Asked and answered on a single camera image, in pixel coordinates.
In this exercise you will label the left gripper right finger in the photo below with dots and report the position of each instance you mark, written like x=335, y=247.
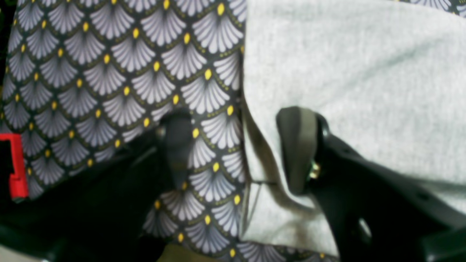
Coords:
x=375, y=214

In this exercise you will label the fan-patterned grey tablecloth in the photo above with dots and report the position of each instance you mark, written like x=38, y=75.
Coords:
x=85, y=77

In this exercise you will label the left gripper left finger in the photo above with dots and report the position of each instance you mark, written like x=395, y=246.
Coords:
x=97, y=216

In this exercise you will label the light grey T-shirt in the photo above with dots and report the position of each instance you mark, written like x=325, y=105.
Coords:
x=389, y=77

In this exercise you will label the red clamp at table edge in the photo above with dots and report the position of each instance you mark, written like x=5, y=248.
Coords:
x=13, y=181

